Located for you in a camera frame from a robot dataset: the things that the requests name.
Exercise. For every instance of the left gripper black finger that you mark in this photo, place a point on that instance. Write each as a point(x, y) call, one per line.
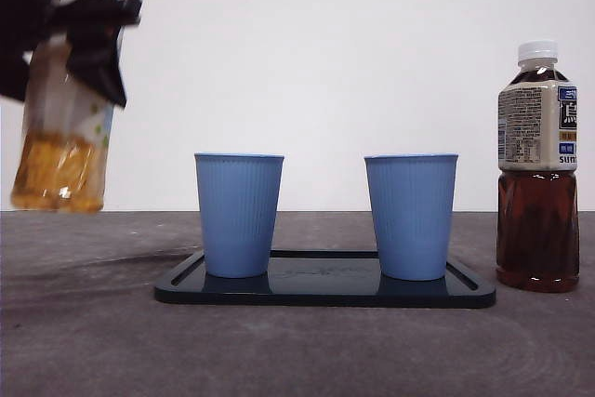
point(93, 43)

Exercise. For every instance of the light tea bottle white label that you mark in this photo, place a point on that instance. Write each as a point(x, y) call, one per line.
point(60, 169)

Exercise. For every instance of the dark tea bottle beige label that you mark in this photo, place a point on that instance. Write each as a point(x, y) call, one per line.
point(537, 229)

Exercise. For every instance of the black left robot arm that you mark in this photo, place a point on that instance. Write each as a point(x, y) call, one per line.
point(18, 20)

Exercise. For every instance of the blue ribbed cup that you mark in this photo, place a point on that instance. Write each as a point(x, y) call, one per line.
point(238, 215)
point(411, 215)

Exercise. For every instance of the dark navy rectangular tray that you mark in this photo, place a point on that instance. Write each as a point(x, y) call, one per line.
point(325, 290)

